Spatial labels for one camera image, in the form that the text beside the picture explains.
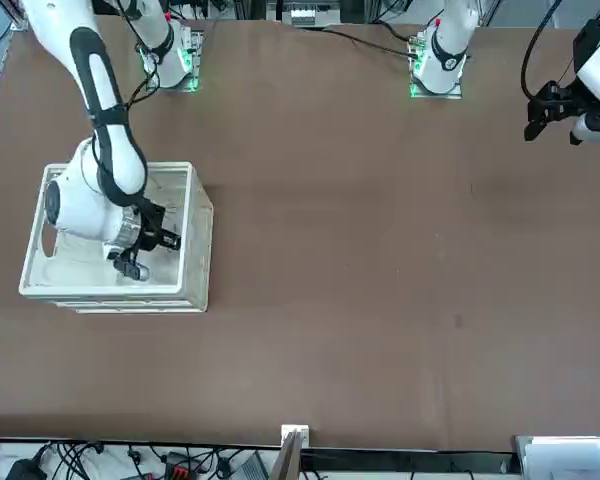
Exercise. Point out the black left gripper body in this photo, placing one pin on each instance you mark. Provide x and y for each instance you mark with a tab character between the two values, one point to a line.
565	102

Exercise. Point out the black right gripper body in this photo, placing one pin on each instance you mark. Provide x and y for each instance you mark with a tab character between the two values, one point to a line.
150	232

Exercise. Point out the white folding storage box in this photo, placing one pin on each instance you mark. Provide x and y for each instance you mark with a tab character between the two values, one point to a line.
196	260

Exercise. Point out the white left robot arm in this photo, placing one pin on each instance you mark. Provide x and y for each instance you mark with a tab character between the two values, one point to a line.
450	50

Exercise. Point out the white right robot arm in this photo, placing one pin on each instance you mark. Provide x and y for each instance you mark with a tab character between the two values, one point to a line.
80	210

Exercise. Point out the grey socket box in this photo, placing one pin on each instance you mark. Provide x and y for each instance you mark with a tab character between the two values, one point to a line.
302	15

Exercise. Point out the black hub with red plugs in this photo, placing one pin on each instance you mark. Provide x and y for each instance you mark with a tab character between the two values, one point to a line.
180	467

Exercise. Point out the black power adapter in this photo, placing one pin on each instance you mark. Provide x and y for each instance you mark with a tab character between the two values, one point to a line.
24	470

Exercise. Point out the white paper sheet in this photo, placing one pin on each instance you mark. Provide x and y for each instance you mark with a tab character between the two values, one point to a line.
570	457

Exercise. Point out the aluminium profile post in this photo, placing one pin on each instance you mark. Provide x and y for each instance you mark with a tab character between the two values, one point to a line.
290	455

